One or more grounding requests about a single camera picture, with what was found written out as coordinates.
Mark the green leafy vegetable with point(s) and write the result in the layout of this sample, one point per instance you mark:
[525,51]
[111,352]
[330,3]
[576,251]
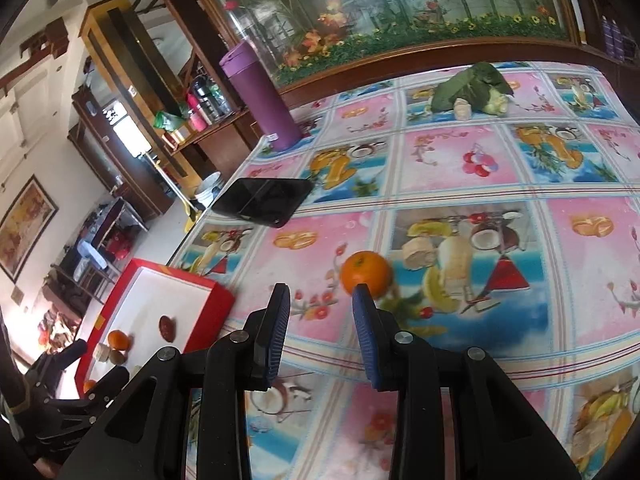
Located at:
[480,88]

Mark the wooden glass display cabinet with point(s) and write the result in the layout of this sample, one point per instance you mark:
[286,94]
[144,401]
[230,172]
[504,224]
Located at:
[313,48]

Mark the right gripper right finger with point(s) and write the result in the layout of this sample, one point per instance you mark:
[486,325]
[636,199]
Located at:
[398,361]

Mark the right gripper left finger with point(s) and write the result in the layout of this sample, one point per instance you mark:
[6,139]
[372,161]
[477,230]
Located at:
[245,360]

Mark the red white tray box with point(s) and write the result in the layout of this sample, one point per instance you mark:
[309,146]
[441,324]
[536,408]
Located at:
[144,293]

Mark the purple thermos bottle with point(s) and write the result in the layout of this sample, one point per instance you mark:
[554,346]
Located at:
[254,86]

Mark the colourful fruit tablecloth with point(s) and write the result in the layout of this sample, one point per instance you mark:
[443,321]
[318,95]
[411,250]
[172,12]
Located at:
[517,233]

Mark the black smartphone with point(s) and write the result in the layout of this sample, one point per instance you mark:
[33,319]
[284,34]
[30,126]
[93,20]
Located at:
[264,201]

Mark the pink bottle on shelf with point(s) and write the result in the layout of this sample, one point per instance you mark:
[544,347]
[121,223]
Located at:
[197,121]

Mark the yellow broom mop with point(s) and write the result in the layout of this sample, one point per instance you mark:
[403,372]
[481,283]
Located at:
[193,214]

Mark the red jujube date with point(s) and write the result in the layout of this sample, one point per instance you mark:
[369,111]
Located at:
[167,328]

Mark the white plastic bucket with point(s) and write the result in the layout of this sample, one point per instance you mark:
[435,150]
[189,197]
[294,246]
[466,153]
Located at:
[208,190]

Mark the framed wall painting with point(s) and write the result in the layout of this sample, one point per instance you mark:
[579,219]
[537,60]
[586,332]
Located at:
[22,225]

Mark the green bag on shelf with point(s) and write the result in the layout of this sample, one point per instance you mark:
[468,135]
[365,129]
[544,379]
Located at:
[167,121]

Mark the white square cake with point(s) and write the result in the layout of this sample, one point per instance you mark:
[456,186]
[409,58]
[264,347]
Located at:
[101,352]

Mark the black thermos on shelf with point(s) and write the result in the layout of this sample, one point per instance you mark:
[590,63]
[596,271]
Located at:
[207,101]

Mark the purple bottles on shelf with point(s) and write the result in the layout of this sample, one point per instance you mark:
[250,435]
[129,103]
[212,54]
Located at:
[613,39]

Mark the orange tangerine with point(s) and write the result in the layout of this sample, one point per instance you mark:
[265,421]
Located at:
[119,341]
[88,385]
[367,268]

